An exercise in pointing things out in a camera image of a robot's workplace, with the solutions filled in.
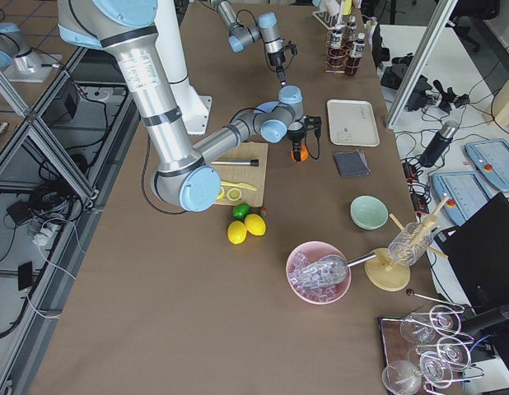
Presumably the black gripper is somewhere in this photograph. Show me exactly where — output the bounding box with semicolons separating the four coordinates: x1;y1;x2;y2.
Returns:
267;50;287;86
287;128;306;161

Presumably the orange mandarin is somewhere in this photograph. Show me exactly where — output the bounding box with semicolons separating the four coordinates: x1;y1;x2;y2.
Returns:
291;146;309;162

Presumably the blue plate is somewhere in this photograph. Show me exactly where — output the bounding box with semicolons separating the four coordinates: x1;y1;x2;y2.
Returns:
253;101;279;114

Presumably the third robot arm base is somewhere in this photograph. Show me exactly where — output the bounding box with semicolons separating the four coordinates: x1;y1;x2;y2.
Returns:
0;22;51;83

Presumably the steel muddler black tip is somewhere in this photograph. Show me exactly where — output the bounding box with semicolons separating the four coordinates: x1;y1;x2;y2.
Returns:
212;159;259;167

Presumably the wooden cutting board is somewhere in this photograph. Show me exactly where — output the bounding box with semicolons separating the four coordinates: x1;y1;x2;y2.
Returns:
212;142;269;207

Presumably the grey folded cloth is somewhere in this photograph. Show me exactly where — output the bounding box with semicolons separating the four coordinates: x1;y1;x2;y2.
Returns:
334;150;371;178

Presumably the tea bottle top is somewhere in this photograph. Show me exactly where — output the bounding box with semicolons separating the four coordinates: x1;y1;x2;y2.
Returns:
327;25;345;72

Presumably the tea bottle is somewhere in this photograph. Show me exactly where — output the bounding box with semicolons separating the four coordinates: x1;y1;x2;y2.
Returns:
327;25;345;72
344;16;357;49
345;33;366;76

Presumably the cream rabbit tray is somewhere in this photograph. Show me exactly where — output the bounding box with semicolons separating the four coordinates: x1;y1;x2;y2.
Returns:
327;99;380;147

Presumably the tea bottle lower middle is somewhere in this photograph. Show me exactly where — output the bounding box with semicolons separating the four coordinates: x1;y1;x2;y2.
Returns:
345;33;366;76

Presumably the thin lemon slice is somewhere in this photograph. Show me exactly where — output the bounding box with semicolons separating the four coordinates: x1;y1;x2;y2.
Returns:
226;187;242;202

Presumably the tea bottle lower outer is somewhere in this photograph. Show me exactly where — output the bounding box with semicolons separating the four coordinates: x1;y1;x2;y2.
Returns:
344;16;357;49

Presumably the green lime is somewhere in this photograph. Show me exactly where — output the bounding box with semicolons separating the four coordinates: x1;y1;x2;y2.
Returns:
232;202;250;221

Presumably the yellow plastic knife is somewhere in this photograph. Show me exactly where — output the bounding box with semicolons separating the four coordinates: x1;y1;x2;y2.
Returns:
221;180;258;192

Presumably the yellow lemon far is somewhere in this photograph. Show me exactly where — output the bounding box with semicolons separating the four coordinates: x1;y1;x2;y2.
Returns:
244;213;267;236

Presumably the yellow lemon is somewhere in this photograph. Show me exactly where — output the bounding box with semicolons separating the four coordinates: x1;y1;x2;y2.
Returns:
244;213;267;236
227;221;247;245

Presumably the thick lemon half slice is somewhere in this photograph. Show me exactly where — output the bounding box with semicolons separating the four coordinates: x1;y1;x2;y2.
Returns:
216;186;226;201

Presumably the pink cup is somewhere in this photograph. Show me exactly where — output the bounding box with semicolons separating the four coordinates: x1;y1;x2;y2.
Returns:
324;0;341;16

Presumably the green bowl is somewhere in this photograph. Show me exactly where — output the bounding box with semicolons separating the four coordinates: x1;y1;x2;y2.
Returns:
350;195;389;230

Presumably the yellow lemon near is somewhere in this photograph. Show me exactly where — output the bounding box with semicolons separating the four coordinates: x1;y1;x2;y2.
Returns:
227;221;247;245

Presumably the pink bowl with ice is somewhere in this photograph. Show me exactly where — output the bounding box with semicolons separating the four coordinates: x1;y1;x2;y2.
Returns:
286;241;352;304

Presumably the steel ice scoop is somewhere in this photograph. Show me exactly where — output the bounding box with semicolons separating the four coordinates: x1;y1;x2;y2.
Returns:
315;253;376;286

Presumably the clear glass mug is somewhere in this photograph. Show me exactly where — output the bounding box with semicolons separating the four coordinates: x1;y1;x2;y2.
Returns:
388;222;432;267

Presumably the wooden stand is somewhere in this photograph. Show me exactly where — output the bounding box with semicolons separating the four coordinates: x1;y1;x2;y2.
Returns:
364;195;449;291

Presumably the black bottle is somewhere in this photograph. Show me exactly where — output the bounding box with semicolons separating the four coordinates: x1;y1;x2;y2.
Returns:
418;121;460;168

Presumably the teach pendant near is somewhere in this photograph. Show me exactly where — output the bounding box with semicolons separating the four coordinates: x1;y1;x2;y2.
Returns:
431;171;493;225

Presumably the teach pendant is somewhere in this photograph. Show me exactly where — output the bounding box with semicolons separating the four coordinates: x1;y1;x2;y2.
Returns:
465;138;509;193
431;171;493;225

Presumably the teach pendant far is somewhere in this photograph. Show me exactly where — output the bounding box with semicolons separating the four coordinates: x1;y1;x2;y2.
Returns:
465;138;509;193

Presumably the wine glass on tray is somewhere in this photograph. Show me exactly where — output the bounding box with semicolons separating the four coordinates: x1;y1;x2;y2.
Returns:
381;360;423;395

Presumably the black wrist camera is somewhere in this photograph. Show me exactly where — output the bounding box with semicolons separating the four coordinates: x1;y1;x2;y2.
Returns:
304;115;322;139

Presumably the copper wire bottle rack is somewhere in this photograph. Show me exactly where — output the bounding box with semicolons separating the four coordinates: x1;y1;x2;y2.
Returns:
325;16;366;76

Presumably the white wire cup rack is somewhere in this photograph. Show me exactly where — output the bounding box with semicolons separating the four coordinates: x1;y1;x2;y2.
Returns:
312;0;353;30

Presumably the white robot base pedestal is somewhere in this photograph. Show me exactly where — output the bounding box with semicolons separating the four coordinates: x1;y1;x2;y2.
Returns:
155;0;212;136

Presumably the aluminium frame post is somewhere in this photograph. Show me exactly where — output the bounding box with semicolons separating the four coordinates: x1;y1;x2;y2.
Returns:
385;0;457;129

